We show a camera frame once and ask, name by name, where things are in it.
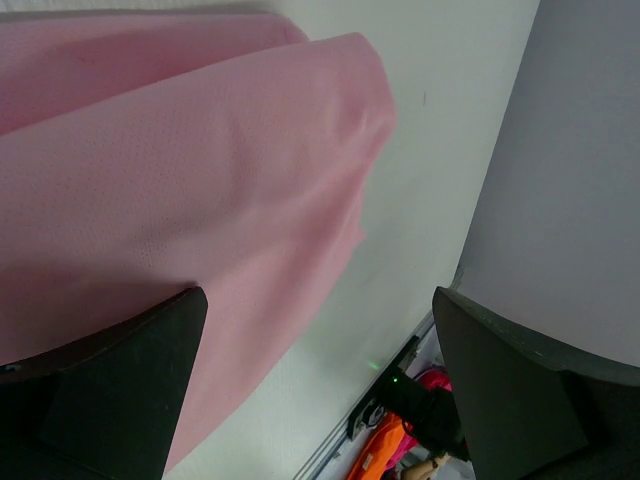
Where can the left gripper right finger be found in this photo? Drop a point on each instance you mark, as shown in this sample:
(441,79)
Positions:
(531,406)

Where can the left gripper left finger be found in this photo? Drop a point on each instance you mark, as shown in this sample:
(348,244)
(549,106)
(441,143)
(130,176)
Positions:
(105,406)

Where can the pink t shirt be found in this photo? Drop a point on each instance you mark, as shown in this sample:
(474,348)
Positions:
(144,154)

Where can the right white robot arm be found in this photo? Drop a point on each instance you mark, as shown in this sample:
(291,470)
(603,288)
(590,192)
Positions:
(430,415)

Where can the orange t shirt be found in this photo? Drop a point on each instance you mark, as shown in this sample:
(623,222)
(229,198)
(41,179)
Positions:
(383,450)

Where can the magenta cloth behind rail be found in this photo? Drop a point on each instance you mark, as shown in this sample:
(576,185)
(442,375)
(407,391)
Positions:
(435,377)

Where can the aluminium mounting rail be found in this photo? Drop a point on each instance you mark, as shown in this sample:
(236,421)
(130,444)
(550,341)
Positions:
(352,425)

